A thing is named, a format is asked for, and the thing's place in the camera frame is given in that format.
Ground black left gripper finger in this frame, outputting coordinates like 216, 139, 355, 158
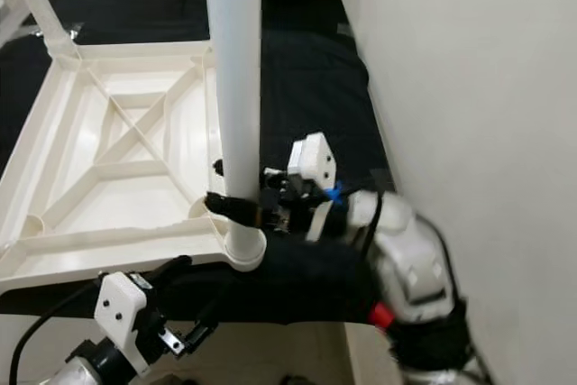
144, 254, 193, 282
185, 299, 222, 350

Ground white plastic table leg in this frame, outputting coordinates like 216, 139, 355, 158
2, 0, 80, 60
203, 0, 269, 270

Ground white plastic table top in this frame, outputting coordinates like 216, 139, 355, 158
0, 40, 267, 294

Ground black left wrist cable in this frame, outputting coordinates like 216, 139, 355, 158
9, 279, 105, 385

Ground clear plastic bag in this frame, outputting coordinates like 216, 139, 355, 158
9, 23, 82, 41

